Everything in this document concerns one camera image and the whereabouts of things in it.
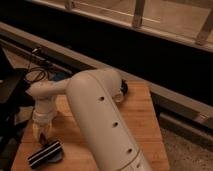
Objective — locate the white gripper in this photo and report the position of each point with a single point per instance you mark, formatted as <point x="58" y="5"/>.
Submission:
<point x="42" y="121"/>

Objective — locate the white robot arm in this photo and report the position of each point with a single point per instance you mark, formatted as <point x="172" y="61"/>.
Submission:
<point x="92" y="96"/>

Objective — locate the black white striped block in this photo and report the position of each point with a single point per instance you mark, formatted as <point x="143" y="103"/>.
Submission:
<point x="38" y="158"/>

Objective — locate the black chair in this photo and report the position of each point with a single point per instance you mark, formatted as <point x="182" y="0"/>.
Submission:
<point x="13" y="96"/>

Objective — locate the black round bowl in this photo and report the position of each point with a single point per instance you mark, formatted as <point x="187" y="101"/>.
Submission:
<point x="123" y="89"/>

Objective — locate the metal railing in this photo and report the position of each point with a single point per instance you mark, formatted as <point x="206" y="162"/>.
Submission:
<point x="188" y="22"/>

